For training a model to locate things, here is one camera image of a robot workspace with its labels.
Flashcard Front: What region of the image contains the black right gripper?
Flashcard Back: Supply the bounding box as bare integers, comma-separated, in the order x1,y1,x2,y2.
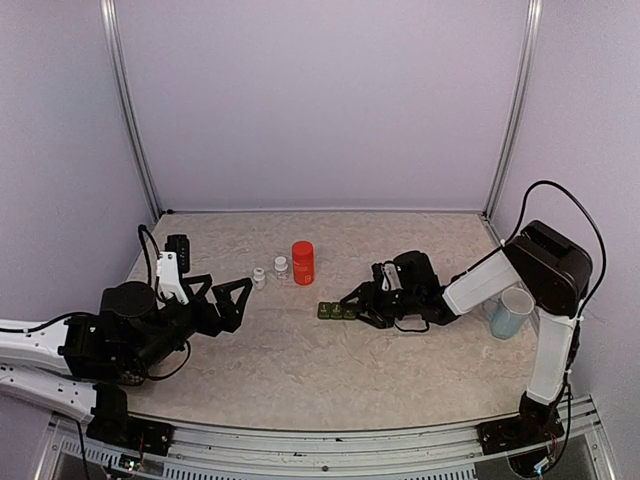
340,281,421,329

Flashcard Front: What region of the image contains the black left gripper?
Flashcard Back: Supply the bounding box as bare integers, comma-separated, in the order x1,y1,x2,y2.
133,274,252,374

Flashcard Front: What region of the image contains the green pill organizer box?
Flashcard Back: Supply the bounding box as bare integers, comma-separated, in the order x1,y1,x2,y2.
317,302,356,321

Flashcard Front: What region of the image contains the small white pill bottle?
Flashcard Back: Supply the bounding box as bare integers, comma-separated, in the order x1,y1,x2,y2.
274,256,289,279

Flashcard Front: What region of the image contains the red cylindrical can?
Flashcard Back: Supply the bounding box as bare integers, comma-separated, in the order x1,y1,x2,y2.
292,241,315,286

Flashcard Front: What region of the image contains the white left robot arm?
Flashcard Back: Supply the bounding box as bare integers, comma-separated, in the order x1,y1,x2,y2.
1,275,253,450

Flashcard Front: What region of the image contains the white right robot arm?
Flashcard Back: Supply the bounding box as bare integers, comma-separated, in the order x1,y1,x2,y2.
340,220,593,444

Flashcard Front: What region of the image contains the light blue mug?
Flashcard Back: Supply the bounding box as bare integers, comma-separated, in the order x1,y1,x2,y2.
483,286,535,340

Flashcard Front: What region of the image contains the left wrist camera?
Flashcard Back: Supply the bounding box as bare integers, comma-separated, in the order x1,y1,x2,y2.
155,234,190,305

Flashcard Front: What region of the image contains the front aluminium rail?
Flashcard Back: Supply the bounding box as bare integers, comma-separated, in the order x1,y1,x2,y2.
48,398,615,479

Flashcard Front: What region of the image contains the left aluminium frame post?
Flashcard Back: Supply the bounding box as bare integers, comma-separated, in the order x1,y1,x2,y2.
100,0,162,222

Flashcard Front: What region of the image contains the aluminium frame post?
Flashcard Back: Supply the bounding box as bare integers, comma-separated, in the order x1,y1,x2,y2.
483,0,543,223
100,0,162,222

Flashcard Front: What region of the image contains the right aluminium frame post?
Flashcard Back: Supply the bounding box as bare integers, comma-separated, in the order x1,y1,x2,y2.
483,0,543,223

